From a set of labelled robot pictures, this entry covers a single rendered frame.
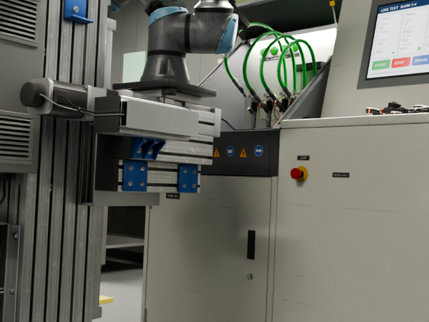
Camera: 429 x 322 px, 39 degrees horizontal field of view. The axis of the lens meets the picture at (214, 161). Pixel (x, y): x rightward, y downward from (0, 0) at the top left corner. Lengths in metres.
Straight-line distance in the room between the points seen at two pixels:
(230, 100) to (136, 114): 1.41
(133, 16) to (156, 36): 4.26
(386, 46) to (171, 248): 1.11
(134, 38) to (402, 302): 4.61
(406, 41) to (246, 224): 0.83
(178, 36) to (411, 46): 0.81
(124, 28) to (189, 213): 3.95
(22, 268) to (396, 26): 1.44
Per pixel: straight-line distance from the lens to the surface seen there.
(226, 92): 2.83
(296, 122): 2.02
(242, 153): 2.16
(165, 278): 2.47
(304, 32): 2.72
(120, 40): 6.12
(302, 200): 1.99
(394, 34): 2.22
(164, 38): 1.80
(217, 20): 1.79
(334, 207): 1.91
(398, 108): 1.93
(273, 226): 2.06
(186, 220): 2.37
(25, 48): 1.61
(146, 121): 1.49
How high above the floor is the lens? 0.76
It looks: 2 degrees up
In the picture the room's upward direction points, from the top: 3 degrees clockwise
